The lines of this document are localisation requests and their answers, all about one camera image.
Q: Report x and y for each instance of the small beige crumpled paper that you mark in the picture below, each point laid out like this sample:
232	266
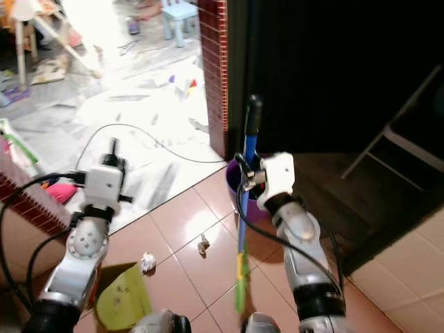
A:
203	244

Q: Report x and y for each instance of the beige printed floor paper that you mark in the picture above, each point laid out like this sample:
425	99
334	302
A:
50	69

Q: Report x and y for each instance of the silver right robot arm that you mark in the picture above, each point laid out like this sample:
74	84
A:
309	257

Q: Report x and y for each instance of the grey left robot leg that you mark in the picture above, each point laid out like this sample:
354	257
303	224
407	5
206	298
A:
159	323

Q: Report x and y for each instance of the pink cloth item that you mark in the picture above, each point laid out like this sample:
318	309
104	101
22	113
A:
61	193

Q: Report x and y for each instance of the light blue child chair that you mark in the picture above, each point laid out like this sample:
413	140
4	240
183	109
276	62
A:
179	10

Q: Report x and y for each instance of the grey right robot leg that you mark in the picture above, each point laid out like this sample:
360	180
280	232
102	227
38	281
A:
260	324

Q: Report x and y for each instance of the grey metal folding frame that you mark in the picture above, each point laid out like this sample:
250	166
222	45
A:
399	139

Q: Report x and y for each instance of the yellow-green dustpan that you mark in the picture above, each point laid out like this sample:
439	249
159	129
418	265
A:
121	302

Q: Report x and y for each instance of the purple plastic bucket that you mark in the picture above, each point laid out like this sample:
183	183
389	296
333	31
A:
232	191

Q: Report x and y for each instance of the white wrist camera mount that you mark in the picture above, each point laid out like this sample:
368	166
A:
104	186
277	175

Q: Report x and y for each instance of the purple flat floor tool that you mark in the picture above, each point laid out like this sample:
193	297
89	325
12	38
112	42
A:
14	94

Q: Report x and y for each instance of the white wooden-legged stool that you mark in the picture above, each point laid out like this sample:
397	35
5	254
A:
22	14

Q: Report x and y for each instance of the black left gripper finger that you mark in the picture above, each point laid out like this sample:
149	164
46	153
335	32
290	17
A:
113	147

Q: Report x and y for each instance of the green and white object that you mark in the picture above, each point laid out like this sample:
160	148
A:
15	139

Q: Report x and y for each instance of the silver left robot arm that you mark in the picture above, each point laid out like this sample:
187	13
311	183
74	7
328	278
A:
78	267

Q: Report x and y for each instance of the red brick pillar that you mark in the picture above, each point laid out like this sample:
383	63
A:
213	76

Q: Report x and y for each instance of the low red brick wall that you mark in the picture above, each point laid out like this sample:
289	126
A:
28	194

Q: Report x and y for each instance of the blue and green broom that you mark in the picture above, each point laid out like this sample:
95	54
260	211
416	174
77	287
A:
244	222

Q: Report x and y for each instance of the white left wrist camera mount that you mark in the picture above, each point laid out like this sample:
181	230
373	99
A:
104	186

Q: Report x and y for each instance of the grey robot leg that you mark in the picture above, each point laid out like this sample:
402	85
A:
260	324
159	323

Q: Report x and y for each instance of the white crumpled paper ball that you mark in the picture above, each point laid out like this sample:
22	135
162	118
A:
148	262

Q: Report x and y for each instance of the small dark drink can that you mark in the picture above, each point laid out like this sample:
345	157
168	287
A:
132	26

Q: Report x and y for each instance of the colourful small toy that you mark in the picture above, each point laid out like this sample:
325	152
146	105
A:
187	84

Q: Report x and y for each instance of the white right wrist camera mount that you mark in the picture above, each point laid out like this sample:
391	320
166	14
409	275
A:
277	175

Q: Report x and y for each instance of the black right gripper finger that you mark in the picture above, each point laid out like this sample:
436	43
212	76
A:
241	166

